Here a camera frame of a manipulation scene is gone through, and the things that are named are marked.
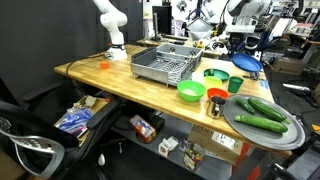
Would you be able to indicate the orange-red plastic bowl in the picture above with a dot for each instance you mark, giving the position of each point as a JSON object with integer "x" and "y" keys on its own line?
{"x": 216, "y": 91}

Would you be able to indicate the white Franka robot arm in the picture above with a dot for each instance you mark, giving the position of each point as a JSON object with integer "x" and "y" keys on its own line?
{"x": 113, "y": 20}

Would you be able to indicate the blue tape patch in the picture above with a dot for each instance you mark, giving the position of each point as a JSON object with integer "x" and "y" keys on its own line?
{"x": 264, "y": 84}

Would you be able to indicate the cardboard box with label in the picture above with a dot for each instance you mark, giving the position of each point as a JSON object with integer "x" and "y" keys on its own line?
{"x": 216, "y": 143}

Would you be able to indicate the yellow-green plastic bowl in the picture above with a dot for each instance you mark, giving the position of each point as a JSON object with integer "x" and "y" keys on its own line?
{"x": 212, "y": 81}

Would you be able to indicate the silver metal tube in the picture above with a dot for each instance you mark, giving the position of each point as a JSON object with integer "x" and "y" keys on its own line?
{"x": 296, "y": 87}

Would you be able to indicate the stainless steel measuring cup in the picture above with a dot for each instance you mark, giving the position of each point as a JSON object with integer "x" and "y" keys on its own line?
{"x": 215, "y": 107}

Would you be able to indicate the green square container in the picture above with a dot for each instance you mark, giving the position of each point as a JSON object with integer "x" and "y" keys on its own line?
{"x": 220, "y": 74}

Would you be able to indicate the green plastic cup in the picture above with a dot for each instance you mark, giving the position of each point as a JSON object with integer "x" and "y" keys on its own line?
{"x": 235, "y": 84}

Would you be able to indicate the grey dish drying rack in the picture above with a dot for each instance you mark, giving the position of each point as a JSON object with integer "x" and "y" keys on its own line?
{"x": 166, "y": 65}

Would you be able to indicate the orange snack box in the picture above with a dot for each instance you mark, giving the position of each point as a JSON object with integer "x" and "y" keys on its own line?
{"x": 143, "y": 128}

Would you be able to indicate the blue plastic plate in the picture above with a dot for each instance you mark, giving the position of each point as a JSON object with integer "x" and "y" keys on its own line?
{"x": 247, "y": 62}

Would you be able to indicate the black computer monitor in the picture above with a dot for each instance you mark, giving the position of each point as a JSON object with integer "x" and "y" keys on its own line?
{"x": 163, "y": 18}

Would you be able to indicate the long green cucumber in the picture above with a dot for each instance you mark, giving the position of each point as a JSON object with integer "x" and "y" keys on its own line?
{"x": 267, "y": 109}

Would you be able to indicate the bright green plastic bowl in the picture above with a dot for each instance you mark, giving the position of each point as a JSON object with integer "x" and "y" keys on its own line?
{"x": 191, "y": 90}

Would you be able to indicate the grey oval serving tray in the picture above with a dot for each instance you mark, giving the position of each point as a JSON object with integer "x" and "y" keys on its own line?
{"x": 258, "y": 136}

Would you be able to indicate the small white carton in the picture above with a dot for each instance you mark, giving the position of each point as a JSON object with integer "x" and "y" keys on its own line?
{"x": 168, "y": 146}

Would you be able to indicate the small orange plastic cup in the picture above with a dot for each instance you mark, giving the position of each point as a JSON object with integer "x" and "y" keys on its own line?
{"x": 105, "y": 65}

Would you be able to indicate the brown cardboard box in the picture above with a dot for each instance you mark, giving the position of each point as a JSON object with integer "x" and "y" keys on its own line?
{"x": 288, "y": 65}

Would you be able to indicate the small green cucumber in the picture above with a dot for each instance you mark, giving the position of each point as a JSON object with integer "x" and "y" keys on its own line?
{"x": 245, "y": 106}

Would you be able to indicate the large green cucumber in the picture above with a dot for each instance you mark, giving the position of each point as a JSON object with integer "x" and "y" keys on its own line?
{"x": 261, "y": 123}

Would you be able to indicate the white translucent bin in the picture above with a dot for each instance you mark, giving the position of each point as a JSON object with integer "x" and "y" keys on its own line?
{"x": 199, "y": 29}

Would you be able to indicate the black office chair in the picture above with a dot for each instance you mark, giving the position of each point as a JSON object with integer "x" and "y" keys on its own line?
{"x": 33, "y": 126}

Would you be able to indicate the cardboard box with blue bags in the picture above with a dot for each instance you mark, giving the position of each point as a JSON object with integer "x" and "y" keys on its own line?
{"x": 78, "y": 118}

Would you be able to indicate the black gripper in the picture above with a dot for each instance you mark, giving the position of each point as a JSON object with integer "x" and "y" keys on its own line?
{"x": 238, "y": 39}

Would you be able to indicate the clear plastic container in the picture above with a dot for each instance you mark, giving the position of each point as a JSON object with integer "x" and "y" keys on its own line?
{"x": 193, "y": 155}

